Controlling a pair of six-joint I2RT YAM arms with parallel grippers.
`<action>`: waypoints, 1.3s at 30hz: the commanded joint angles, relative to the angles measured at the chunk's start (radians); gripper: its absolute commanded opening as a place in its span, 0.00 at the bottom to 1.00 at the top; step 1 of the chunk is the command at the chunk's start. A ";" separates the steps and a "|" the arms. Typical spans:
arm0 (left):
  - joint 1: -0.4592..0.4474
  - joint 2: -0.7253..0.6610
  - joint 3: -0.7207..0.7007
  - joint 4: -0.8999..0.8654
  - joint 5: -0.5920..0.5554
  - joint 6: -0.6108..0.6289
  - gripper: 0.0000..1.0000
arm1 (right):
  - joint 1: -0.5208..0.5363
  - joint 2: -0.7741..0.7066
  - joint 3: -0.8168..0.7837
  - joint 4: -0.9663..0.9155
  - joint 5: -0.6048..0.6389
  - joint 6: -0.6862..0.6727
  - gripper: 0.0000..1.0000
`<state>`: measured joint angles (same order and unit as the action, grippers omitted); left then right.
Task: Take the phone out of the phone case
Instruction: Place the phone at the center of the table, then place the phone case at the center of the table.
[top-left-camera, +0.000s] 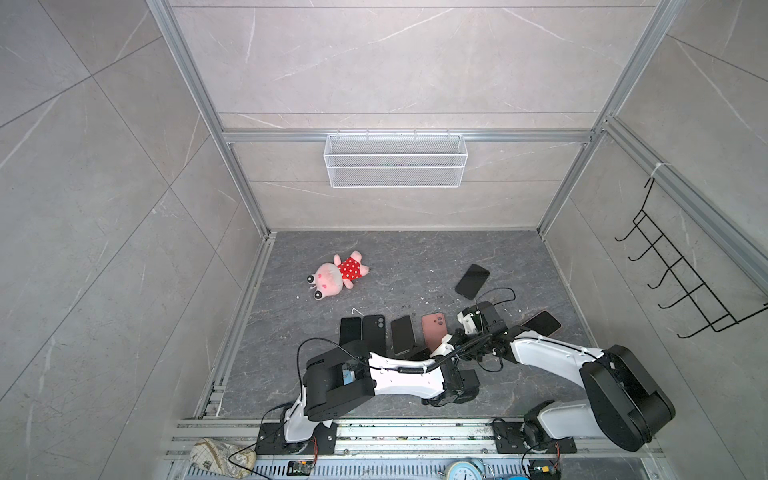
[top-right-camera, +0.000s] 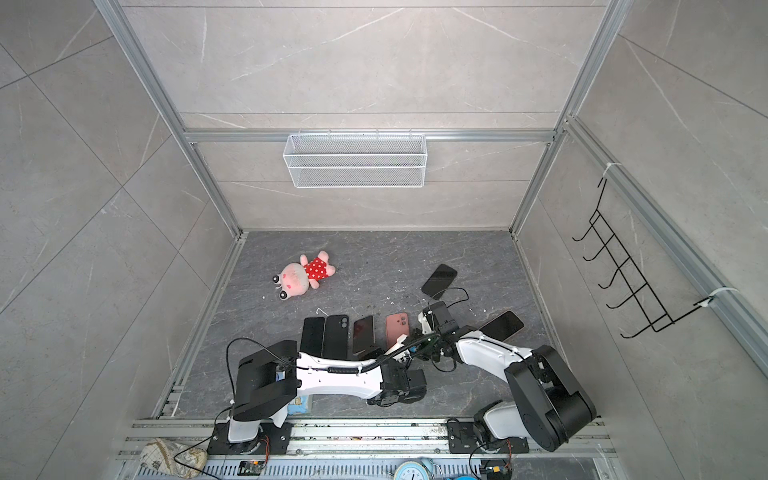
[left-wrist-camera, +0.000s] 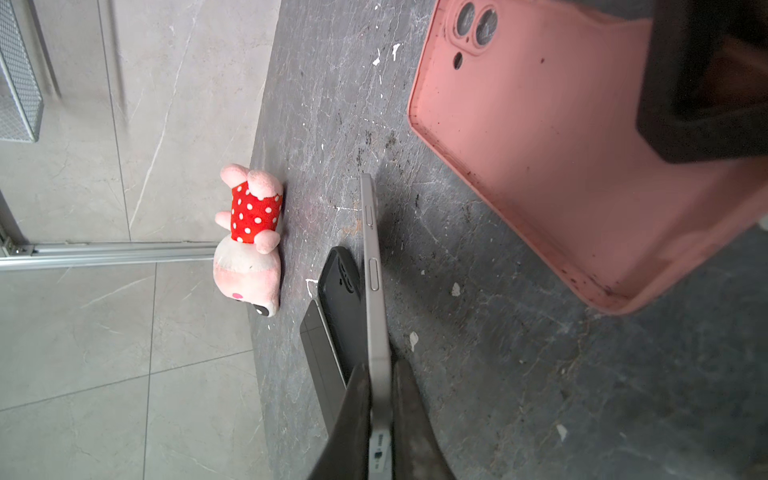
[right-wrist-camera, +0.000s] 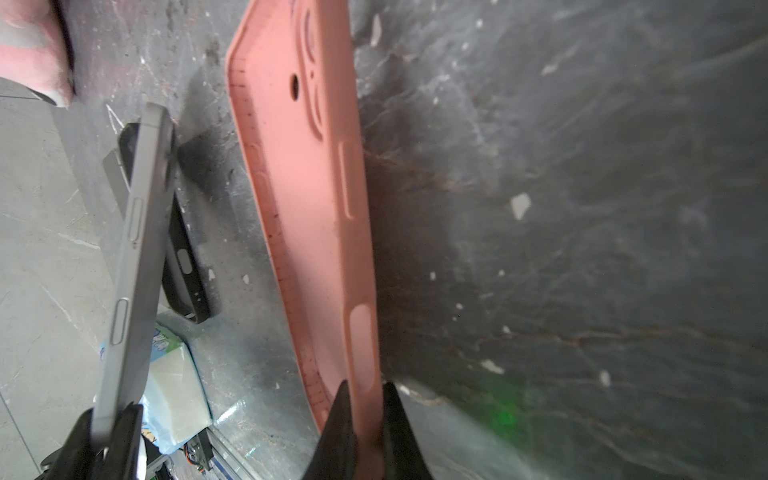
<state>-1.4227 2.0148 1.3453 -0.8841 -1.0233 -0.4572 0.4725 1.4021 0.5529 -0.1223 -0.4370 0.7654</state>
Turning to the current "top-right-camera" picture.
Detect pink phone case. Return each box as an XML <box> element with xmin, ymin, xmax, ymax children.
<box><xmin>385</xmin><ymin>312</ymin><xmax>410</xmax><ymax>349</ymax></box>

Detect black phone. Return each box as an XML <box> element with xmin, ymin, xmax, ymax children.
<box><xmin>299</xmin><ymin>317</ymin><xmax>326</xmax><ymax>357</ymax></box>
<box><xmin>421</xmin><ymin>264</ymin><xmax>458</xmax><ymax>300</ymax></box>

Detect black phone case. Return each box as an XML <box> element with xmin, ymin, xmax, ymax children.
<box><xmin>321</xmin><ymin>315</ymin><xmax>349</xmax><ymax>360</ymax></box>

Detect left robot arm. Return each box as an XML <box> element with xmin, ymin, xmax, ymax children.
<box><xmin>227</xmin><ymin>334</ymin><xmax>436</xmax><ymax>444</ymax></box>

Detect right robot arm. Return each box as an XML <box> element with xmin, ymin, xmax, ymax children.
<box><xmin>418</xmin><ymin>301</ymin><xmax>598</xmax><ymax>452</ymax></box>

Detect phone near right arm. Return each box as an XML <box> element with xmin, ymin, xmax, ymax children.
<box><xmin>480</xmin><ymin>311</ymin><xmax>524</xmax><ymax>342</ymax></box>

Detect blue round clock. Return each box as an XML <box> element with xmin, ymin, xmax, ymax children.
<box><xmin>393</xmin><ymin>459</ymin><xmax>434</xmax><ymax>480</ymax></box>

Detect blue tissue pack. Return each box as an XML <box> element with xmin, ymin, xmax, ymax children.
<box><xmin>287</xmin><ymin>395</ymin><xmax>312</xmax><ymax>416</ymax></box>

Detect pink pig plush toy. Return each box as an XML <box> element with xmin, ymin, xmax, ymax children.
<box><xmin>272</xmin><ymin>251</ymin><xmax>336</xmax><ymax>300</ymax></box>

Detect crumpled patterned cloth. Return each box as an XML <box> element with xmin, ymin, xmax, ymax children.
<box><xmin>139</xmin><ymin>438</ymin><xmax>208</xmax><ymax>479</ymax></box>

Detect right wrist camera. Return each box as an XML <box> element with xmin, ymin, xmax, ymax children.
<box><xmin>417</xmin><ymin>312</ymin><xmax>433</xmax><ymax>335</ymax></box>

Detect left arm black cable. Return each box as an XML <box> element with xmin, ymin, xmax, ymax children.
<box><xmin>326</xmin><ymin>333</ymin><xmax>439</xmax><ymax>374</ymax></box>

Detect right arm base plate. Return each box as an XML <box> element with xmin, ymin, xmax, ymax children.
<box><xmin>445</xmin><ymin>418</ymin><xmax>530</xmax><ymax>454</ymax></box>

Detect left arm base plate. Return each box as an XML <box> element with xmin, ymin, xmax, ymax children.
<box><xmin>207</xmin><ymin>421</ymin><xmax>293</xmax><ymax>456</ymax></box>

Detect aluminium mounting rail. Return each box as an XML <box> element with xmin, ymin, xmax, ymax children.
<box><xmin>113</xmin><ymin>418</ymin><xmax>619</xmax><ymax>463</ymax></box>

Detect white wire basket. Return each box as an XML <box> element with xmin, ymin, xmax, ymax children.
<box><xmin>283</xmin><ymin>133</ymin><xmax>428</xmax><ymax>189</ymax></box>

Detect black wire hook rack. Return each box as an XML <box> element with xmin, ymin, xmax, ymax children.
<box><xmin>571</xmin><ymin>179</ymin><xmax>721</xmax><ymax>340</ymax></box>

